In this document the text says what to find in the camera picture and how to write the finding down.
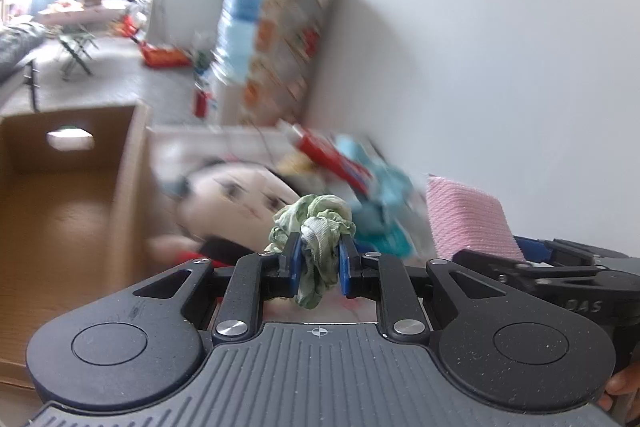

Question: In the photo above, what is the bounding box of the red toothpaste tube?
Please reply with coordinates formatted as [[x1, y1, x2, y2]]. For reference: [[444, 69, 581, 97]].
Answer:
[[294, 126, 375, 196]]

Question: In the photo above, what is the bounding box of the person's right hand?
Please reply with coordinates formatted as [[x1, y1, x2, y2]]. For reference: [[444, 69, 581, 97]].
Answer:
[[601, 366, 640, 413]]

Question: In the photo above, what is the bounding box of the black-haired plush doll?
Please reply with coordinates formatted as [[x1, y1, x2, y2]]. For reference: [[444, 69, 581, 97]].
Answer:
[[149, 158, 303, 269]]

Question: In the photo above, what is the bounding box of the red basket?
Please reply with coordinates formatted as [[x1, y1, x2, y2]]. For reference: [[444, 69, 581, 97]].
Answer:
[[139, 41, 194, 68]]

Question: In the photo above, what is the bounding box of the blue water bottle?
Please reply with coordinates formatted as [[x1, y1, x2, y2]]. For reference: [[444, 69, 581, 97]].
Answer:
[[214, 0, 267, 86]]

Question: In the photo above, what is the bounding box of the teal quilted cloth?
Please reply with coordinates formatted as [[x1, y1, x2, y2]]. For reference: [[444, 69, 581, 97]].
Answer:
[[351, 198, 417, 259]]

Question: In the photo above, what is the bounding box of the cluttered low table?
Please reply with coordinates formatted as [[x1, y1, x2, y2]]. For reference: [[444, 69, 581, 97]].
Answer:
[[36, 0, 132, 28]]

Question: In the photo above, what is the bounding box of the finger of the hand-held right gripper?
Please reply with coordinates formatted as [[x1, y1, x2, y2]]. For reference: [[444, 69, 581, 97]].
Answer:
[[451, 249, 599, 284], [514, 236, 627, 266]]

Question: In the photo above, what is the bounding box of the white water dispenser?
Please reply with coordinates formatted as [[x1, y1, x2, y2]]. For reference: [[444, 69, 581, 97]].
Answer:
[[215, 82, 252, 126]]

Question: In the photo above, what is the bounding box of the folding stool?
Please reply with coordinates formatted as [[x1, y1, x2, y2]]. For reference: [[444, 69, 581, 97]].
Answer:
[[56, 31, 99, 81]]

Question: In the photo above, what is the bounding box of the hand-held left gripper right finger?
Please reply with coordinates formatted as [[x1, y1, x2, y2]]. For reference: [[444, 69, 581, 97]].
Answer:
[[338, 234, 507, 343]]

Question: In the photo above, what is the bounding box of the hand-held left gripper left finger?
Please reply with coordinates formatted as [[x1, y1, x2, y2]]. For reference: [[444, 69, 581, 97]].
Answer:
[[132, 232, 304, 342]]

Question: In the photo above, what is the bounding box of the green scrunchie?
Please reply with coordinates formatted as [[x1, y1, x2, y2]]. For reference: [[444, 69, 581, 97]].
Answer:
[[264, 194, 357, 310]]

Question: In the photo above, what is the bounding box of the cardboard box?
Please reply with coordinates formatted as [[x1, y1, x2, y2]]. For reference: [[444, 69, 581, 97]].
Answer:
[[0, 103, 152, 392]]

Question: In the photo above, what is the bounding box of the bed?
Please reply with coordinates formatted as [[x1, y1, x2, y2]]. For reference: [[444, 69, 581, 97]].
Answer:
[[0, 23, 47, 114]]

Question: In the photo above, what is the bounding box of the pink sponge cloth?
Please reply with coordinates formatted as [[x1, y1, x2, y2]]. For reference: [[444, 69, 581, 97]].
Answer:
[[426, 175, 524, 264]]

